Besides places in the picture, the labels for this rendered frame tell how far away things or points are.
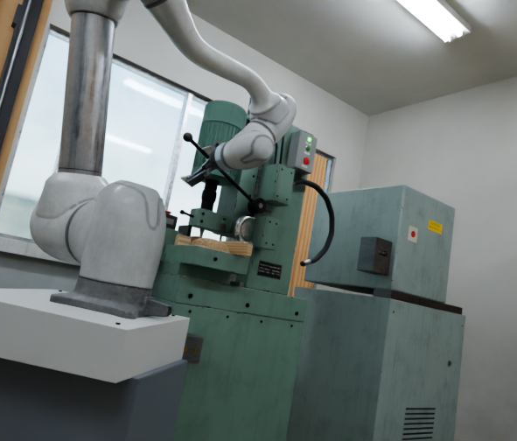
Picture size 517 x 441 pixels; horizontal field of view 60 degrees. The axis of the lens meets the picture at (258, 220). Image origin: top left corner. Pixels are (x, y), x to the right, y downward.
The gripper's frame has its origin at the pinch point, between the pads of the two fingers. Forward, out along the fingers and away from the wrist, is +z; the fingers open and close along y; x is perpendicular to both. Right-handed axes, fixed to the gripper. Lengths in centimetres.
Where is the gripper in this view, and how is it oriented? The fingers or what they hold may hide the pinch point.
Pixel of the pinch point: (195, 164)
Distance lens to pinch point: 162.7
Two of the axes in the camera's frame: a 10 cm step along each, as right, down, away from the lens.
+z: -5.9, 0.3, 8.1
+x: -6.5, -6.1, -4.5
